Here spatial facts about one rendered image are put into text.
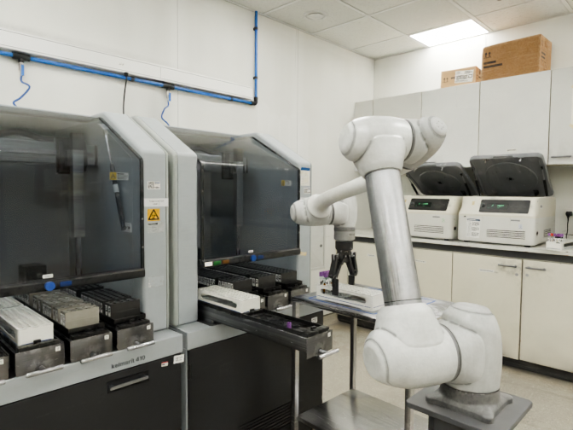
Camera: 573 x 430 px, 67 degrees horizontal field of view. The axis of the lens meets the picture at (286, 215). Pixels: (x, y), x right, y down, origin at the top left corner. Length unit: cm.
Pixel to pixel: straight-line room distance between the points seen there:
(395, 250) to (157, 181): 96
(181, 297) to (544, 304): 258
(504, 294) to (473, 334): 237
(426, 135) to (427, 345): 59
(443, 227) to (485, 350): 251
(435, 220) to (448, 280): 49
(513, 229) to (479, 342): 235
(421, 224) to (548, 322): 115
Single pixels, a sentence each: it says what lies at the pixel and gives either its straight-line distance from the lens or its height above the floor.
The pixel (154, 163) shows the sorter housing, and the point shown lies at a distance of 175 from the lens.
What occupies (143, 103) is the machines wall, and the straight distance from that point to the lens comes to 303.
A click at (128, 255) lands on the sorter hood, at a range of 169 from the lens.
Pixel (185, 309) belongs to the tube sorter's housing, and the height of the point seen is 80.
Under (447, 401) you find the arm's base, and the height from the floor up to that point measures 72.
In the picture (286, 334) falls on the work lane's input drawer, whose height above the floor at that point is 80.
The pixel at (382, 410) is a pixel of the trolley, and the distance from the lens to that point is 225.
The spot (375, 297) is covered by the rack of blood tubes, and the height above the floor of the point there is 87.
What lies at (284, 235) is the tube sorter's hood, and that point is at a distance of 217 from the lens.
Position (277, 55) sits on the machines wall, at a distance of 386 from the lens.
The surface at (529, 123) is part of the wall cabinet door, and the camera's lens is 387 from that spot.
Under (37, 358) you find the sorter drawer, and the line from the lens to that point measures 157.
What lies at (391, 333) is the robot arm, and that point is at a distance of 117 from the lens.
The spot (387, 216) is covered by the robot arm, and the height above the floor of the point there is 122.
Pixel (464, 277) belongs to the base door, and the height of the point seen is 62.
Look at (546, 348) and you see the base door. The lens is 366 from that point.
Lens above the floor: 128
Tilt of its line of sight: 3 degrees down
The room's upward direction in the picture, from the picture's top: straight up
